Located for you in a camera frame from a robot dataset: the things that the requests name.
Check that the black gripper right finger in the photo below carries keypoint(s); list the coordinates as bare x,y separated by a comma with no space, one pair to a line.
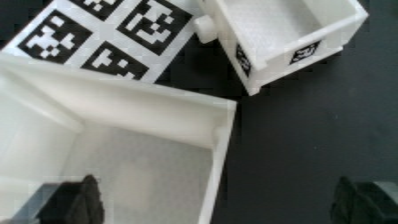
365,204

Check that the fiducial marker sheet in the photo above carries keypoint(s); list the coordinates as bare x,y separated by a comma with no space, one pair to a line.
118,36

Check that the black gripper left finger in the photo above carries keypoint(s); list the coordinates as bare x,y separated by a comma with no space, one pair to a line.
65,203

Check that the white drawer cabinet box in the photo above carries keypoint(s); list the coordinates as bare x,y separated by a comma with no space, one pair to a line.
134,132

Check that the white drawer with knob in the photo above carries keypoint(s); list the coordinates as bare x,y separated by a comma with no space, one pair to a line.
280,34

